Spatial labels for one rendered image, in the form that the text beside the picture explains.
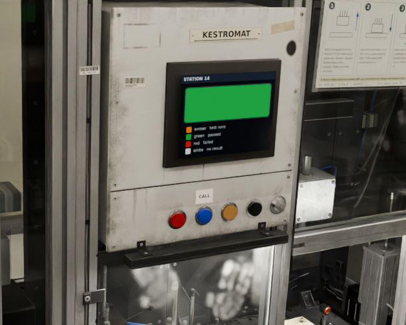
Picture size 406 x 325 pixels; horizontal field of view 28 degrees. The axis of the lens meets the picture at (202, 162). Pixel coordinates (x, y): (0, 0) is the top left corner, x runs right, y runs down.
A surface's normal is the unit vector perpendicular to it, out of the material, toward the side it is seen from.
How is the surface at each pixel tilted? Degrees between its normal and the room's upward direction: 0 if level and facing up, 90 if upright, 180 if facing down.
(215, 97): 90
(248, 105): 90
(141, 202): 90
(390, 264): 90
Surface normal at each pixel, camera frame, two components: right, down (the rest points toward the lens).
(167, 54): 0.49, 0.26
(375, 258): -0.87, 0.10
